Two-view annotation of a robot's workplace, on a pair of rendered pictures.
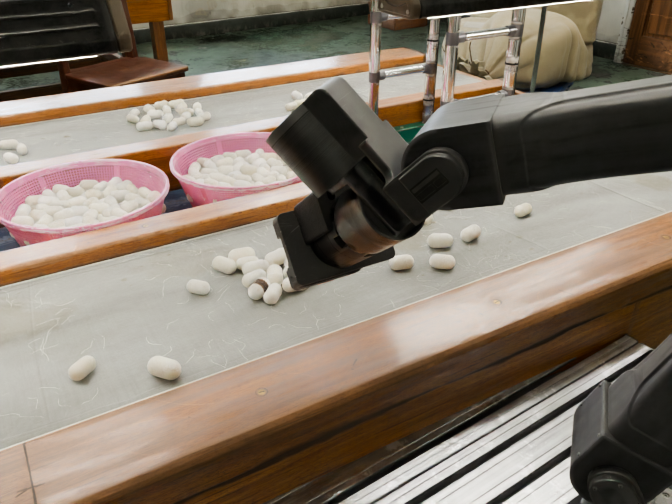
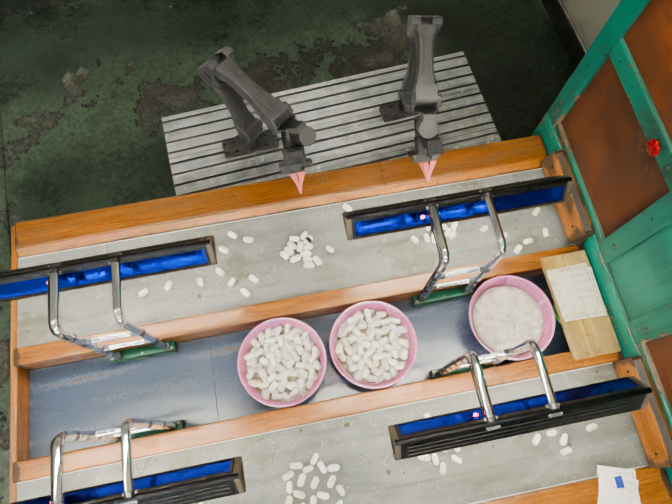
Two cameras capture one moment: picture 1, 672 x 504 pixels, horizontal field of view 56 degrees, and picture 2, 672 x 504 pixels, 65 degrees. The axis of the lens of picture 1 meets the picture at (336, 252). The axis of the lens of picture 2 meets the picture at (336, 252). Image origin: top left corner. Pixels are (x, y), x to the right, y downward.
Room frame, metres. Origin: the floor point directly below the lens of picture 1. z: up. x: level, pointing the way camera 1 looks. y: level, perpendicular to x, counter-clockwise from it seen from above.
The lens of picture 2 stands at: (1.22, 0.37, 2.38)
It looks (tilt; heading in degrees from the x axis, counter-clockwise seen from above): 71 degrees down; 198
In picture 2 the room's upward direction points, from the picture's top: 2 degrees clockwise
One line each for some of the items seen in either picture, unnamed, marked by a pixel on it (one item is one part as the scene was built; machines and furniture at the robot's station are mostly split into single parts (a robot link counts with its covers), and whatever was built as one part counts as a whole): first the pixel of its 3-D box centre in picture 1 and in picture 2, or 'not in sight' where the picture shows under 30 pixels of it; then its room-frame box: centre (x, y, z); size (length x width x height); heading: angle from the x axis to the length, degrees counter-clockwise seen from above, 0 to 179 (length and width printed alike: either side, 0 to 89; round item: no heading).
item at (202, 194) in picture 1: (247, 181); (283, 363); (1.06, 0.16, 0.72); 0.27 x 0.27 x 0.10
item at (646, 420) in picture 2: not in sight; (646, 410); (0.85, 1.19, 0.83); 0.30 x 0.06 x 0.07; 30
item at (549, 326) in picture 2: not in sight; (507, 319); (0.69, 0.78, 0.72); 0.27 x 0.27 x 0.10
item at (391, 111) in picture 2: not in sight; (408, 102); (0.02, 0.25, 0.71); 0.20 x 0.07 x 0.08; 125
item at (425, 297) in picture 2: not in sight; (449, 252); (0.61, 0.53, 0.90); 0.20 x 0.19 x 0.45; 120
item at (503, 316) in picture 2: not in sight; (506, 320); (0.69, 0.78, 0.71); 0.22 x 0.22 x 0.06
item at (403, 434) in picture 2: not in sight; (520, 416); (1.02, 0.78, 1.08); 0.62 x 0.08 x 0.07; 120
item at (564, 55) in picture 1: (517, 48); not in sight; (3.62, -1.02, 0.40); 0.74 x 0.56 x 0.38; 126
